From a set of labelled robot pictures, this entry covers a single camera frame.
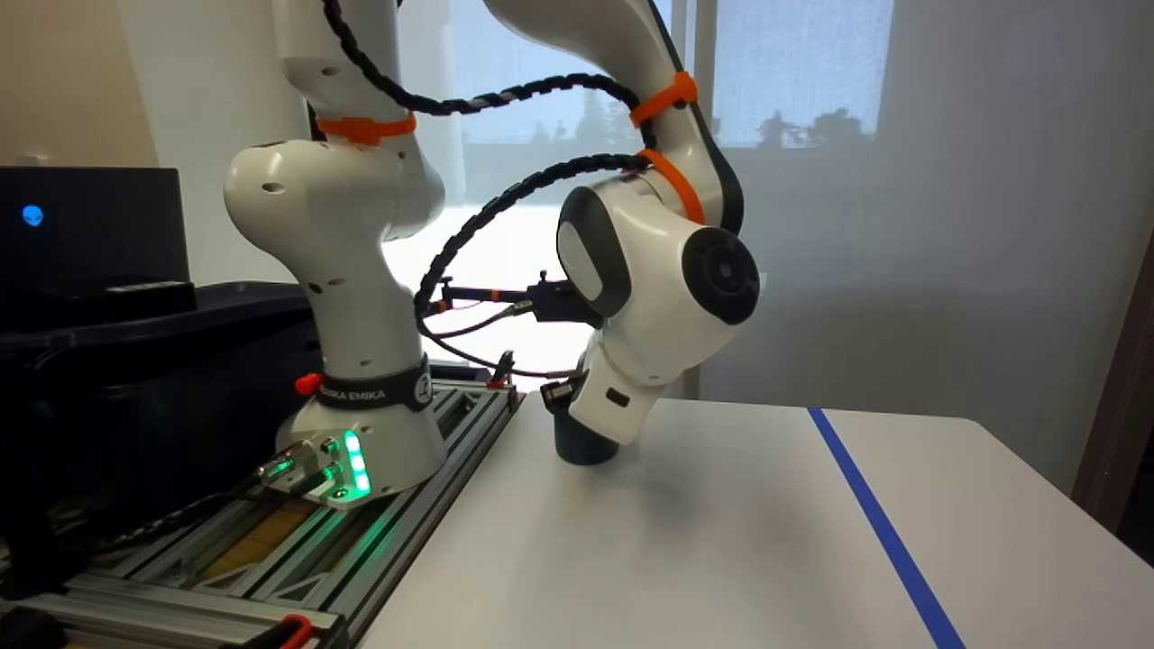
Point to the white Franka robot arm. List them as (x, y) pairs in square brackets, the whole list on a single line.
[(648, 243)]

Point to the dark green speckled mug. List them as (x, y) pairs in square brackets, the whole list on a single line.
[(573, 443)]

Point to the blue tape line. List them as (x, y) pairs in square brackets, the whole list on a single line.
[(916, 588)]

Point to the black control box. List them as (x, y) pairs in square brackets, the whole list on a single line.
[(93, 243)]

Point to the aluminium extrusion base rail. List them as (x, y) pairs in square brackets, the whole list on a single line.
[(261, 556)]

